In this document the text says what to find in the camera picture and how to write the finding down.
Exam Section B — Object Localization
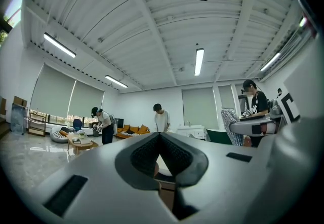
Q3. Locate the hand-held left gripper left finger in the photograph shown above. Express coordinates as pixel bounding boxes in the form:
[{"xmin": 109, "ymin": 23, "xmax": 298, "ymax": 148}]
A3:
[{"xmin": 24, "ymin": 131, "xmax": 178, "ymax": 224}]

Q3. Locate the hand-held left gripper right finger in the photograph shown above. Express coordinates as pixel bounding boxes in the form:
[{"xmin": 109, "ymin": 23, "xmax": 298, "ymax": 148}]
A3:
[{"xmin": 158, "ymin": 131, "xmax": 276, "ymax": 224}]

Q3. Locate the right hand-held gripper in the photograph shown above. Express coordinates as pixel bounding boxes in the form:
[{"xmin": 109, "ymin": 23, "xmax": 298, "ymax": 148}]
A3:
[{"xmin": 229, "ymin": 81, "xmax": 302, "ymax": 147}]

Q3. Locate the grey scrubbing cloth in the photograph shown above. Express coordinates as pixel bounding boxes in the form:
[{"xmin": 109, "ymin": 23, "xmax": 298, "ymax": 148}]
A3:
[{"xmin": 220, "ymin": 107, "xmax": 245, "ymax": 146}]

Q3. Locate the grey window blind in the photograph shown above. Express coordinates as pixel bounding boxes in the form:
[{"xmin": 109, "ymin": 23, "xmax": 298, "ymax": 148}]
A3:
[
  {"xmin": 181, "ymin": 87, "xmax": 219, "ymax": 130},
  {"xmin": 67, "ymin": 80, "xmax": 105, "ymax": 119},
  {"xmin": 29, "ymin": 62, "xmax": 77, "ymax": 117},
  {"xmin": 218, "ymin": 84, "xmax": 237, "ymax": 115}
]

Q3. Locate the green chair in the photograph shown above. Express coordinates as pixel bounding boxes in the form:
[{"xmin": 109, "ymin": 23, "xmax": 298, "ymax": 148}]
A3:
[{"xmin": 206, "ymin": 128, "xmax": 233, "ymax": 146}]

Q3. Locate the wooden coffee table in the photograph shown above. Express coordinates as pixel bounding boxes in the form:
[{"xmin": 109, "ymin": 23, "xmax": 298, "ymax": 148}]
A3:
[{"xmin": 66, "ymin": 133, "xmax": 99, "ymax": 157}]

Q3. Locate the black cabinet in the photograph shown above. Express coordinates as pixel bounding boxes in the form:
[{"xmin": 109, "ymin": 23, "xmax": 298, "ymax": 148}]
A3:
[{"xmin": 114, "ymin": 118, "xmax": 125, "ymax": 135}]

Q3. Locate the white vanity cabinet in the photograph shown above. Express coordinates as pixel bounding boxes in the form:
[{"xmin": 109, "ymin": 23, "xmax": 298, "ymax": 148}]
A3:
[{"xmin": 176, "ymin": 123, "xmax": 206, "ymax": 140}]

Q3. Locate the orange sofa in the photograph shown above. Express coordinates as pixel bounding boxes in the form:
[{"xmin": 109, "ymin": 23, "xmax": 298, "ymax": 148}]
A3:
[{"xmin": 115, "ymin": 124, "xmax": 152, "ymax": 140}]

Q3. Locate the blue chair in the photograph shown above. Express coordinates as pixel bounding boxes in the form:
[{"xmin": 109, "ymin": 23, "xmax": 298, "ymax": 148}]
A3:
[{"xmin": 72, "ymin": 119, "xmax": 84, "ymax": 133}]

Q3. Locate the grey striped beanbag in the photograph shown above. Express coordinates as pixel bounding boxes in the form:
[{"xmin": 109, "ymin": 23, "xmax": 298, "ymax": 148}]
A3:
[{"xmin": 49, "ymin": 126, "xmax": 74, "ymax": 144}]

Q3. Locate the wide glass window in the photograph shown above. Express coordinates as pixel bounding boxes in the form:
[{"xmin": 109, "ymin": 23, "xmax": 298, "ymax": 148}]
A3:
[{"xmin": 29, "ymin": 108, "xmax": 102, "ymax": 127}]

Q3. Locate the wooden shelf rack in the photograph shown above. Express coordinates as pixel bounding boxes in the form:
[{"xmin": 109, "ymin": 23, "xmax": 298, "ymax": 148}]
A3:
[{"xmin": 27, "ymin": 111, "xmax": 48, "ymax": 137}]

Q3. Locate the plastic wrapped panel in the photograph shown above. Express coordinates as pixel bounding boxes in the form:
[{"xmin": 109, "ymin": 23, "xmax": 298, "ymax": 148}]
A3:
[{"xmin": 11, "ymin": 103, "xmax": 28, "ymax": 135}]

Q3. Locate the cardboard box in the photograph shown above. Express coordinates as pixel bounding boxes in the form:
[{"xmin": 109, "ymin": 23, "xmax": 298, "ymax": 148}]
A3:
[{"xmin": 12, "ymin": 95, "xmax": 28, "ymax": 107}]

